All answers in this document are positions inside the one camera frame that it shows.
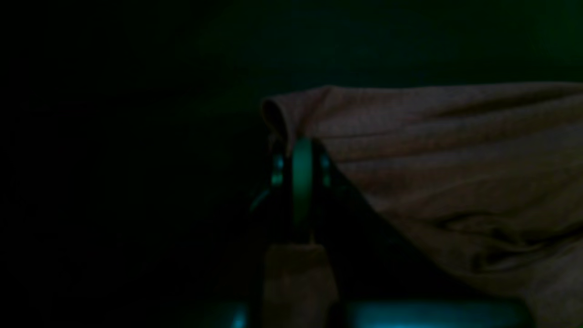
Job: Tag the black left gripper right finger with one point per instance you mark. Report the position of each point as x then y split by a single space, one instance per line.
335 229

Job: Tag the maroon long-sleeve T-shirt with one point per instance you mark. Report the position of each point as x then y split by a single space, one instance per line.
487 180

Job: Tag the black table cloth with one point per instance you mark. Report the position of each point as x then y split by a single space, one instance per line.
129 126

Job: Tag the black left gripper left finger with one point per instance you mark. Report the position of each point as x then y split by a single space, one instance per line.
257 220

